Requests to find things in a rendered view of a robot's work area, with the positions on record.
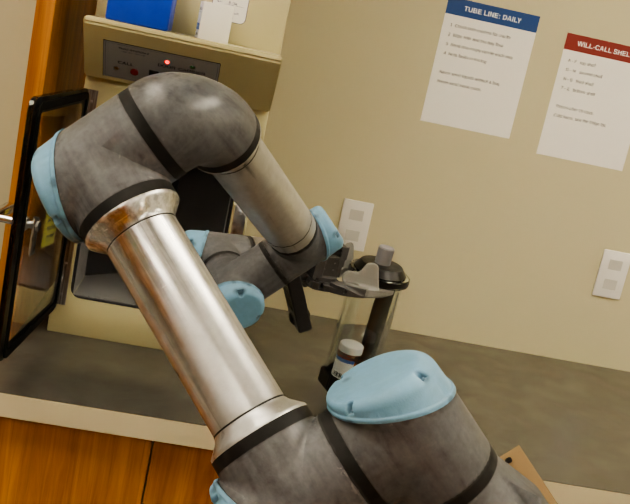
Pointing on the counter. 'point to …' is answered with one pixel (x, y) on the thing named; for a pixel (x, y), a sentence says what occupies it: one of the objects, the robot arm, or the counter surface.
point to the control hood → (242, 78)
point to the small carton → (214, 22)
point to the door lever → (0, 213)
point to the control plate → (135, 58)
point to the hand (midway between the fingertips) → (375, 283)
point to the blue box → (143, 13)
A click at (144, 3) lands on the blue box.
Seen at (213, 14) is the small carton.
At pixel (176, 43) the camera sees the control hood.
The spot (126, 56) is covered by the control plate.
